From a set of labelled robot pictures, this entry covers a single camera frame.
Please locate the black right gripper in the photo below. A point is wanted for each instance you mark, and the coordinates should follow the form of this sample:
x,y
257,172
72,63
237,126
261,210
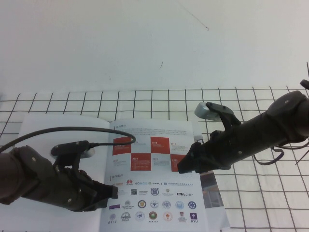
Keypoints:
x,y
217,149

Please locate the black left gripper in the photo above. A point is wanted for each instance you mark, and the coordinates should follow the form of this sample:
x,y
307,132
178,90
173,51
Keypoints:
x,y
79,191

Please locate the white product brochure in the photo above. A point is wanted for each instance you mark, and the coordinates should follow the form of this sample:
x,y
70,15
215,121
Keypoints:
x,y
157,174

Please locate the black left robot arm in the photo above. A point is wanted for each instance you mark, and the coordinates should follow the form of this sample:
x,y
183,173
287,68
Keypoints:
x,y
14,174

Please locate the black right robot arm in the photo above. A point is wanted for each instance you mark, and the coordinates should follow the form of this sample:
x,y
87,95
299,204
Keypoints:
x,y
270,125

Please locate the white black grid tablecloth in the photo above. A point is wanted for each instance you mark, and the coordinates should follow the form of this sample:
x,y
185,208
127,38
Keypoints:
x,y
253,205

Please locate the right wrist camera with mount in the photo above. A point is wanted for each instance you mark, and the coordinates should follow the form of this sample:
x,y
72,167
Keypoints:
x,y
205,111

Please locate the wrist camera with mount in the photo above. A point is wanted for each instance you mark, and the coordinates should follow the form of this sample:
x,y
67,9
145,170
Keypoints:
x,y
70,146
205,111

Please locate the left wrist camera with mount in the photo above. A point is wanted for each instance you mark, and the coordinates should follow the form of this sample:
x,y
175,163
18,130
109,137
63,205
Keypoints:
x,y
70,146

